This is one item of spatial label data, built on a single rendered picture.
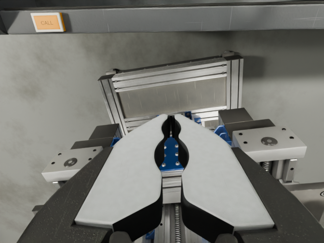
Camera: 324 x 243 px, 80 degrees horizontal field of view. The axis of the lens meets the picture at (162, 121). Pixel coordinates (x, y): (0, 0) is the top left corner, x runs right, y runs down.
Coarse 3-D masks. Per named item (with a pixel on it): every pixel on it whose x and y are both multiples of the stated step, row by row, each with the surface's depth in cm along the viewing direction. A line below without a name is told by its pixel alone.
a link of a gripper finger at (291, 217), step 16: (240, 160) 8; (256, 176) 8; (272, 176) 8; (256, 192) 7; (272, 192) 7; (288, 192) 7; (272, 208) 6; (288, 208) 6; (304, 208) 6; (288, 224) 6; (304, 224) 6; (320, 224) 6; (240, 240) 6; (256, 240) 6; (272, 240) 6; (288, 240) 6; (304, 240) 6; (320, 240) 6
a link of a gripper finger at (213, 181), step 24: (192, 144) 9; (216, 144) 9; (192, 168) 8; (216, 168) 8; (240, 168) 8; (192, 192) 7; (216, 192) 7; (240, 192) 7; (192, 216) 7; (216, 216) 6; (240, 216) 6; (264, 216) 6
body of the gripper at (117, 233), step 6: (114, 234) 6; (120, 234) 6; (126, 234) 6; (222, 234) 6; (228, 234) 6; (114, 240) 6; (120, 240) 6; (126, 240) 6; (216, 240) 6; (222, 240) 6; (228, 240) 6; (234, 240) 6
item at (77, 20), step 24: (24, 24) 36; (72, 24) 35; (96, 24) 35; (120, 24) 35; (144, 24) 35; (168, 24) 35; (192, 24) 35; (216, 24) 35; (240, 24) 35; (264, 24) 34; (288, 24) 34; (312, 24) 34
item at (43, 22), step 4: (36, 16) 34; (40, 16) 34; (44, 16) 34; (48, 16) 34; (52, 16) 34; (56, 16) 34; (36, 20) 34; (40, 20) 34; (44, 20) 34; (48, 20) 34; (52, 20) 34; (56, 20) 34; (36, 24) 35; (40, 24) 35; (44, 24) 34; (48, 24) 34; (52, 24) 34; (56, 24) 34; (40, 28) 35; (44, 28) 35; (48, 28) 35; (52, 28) 35; (56, 28) 35; (64, 28) 35
